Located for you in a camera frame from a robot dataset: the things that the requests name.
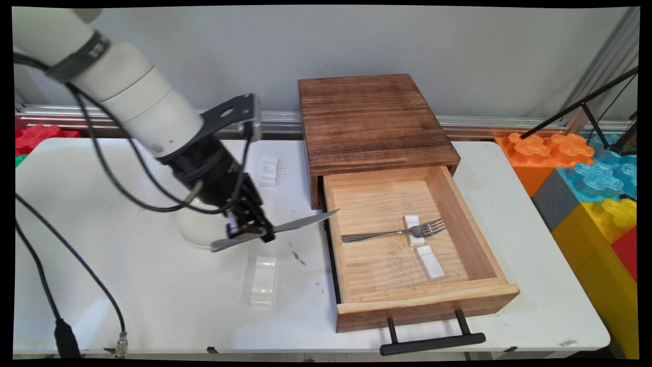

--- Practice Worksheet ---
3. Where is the silver table knife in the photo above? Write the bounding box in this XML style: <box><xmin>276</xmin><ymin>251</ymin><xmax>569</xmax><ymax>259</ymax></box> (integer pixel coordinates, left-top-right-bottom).
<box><xmin>209</xmin><ymin>208</ymin><xmax>341</xmax><ymax>253</ymax></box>

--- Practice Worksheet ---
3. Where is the dark wooden drawer cabinet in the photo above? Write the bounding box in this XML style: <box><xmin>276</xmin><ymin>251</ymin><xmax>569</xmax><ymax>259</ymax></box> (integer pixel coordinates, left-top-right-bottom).
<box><xmin>298</xmin><ymin>74</ymin><xmax>462</xmax><ymax>210</ymax></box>

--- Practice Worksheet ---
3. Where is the black tripod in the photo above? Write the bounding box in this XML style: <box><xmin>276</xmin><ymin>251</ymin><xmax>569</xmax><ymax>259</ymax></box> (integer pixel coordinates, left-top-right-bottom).
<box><xmin>520</xmin><ymin>66</ymin><xmax>639</xmax><ymax>157</ymax></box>

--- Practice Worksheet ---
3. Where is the orange foam block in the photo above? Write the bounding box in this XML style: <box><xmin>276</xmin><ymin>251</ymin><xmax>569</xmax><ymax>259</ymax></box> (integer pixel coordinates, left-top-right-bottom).
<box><xmin>495</xmin><ymin>132</ymin><xmax>595</xmax><ymax>198</ymax></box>

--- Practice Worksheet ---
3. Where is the grey foam block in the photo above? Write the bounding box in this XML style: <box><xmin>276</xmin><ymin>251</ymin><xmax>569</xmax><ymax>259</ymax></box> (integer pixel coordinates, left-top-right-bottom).
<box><xmin>531</xmin><ymin>168</ymin><xmax>581</xmax><ymax>233</ymax></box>

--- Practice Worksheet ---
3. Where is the aluminium wall rail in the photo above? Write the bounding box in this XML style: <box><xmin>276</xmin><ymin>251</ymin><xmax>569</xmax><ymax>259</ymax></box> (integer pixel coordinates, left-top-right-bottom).
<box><xmin>15</xmin><ymin>104</ymin><xmax>632</xmax><ymax>137</ymax></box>

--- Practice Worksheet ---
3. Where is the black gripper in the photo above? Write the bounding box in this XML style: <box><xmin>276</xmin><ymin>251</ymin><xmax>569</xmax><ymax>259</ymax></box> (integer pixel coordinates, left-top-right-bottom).
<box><xmin>157</xmin><ymin>135</ymin><xmax>276</xmax><ymax>243</ymax></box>

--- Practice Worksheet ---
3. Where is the red foam block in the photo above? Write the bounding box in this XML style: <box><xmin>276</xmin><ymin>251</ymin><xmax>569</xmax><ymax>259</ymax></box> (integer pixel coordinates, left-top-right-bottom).
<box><xmin>15</xmin><ymin>124</ymin><xmax>82</xmax><ymax>156</ymax></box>
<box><xmin>611</xmin><ymin>226</ymin><xmax>639</xmax><ymax>282</ymax></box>

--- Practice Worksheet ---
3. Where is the light wooden drawer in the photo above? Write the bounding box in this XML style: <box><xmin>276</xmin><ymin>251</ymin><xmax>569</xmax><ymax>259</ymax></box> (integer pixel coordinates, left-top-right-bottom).
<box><xmin>320</xmin><ymin>164</ymin><xmax>521</xmax><ymax>334</ymax></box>

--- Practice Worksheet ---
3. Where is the black velcro strap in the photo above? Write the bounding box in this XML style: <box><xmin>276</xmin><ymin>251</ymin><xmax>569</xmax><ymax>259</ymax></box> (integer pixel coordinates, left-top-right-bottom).
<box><xmin>45</xmin><ymin>31</ymin><xmax>111</xmax><ymax>84</ymax></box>

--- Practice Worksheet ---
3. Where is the white round plate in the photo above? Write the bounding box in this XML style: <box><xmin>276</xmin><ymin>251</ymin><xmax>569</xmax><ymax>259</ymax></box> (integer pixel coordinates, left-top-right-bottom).
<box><xmin>175</xmin><ymin>196</ymin><xmax>241</xmax><ymax>249</ymax></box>

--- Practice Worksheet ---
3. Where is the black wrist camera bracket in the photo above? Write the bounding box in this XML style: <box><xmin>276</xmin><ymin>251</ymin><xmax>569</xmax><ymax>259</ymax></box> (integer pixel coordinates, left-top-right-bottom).
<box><xmin>189</xmin><ymin>93</ymin><xmax>263</xmax><ymax>151</ymax></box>

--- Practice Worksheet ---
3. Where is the black drawer handle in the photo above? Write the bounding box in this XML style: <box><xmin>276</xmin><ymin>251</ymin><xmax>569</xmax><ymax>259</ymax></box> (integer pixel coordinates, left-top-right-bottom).
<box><xmin>379</xmin><ymin>309</ymin><xmax>486</xmax><ymax>356</ymax></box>

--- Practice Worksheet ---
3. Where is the blue foam block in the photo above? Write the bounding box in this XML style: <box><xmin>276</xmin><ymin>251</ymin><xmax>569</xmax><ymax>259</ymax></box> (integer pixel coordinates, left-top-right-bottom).
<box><xmin>557</xmin><ymin>135</ymin><xmax>638</xmax><ymax>204</ymax></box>

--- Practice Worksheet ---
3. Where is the silver fork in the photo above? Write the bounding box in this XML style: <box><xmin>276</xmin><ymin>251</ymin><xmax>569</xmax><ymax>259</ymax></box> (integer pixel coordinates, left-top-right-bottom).
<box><xmin>341</xmin><ymin>217</ymin><xmax>448</xmax><ymax>244</ymax></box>

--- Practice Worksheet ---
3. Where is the black cable with silver plug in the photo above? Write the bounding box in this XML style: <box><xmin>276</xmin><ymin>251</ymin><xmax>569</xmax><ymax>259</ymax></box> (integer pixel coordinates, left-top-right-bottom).
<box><xmin>14</xmin><ymin>194</ymin><xmax>129</xmax><ymax>358</ymax></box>

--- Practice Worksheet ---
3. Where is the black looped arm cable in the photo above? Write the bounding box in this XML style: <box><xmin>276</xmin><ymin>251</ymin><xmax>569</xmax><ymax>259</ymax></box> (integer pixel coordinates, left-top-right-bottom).
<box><xmin>13</xmin><ymin>53</ymin><xmax>252</xmax><ymax>215</ymax></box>

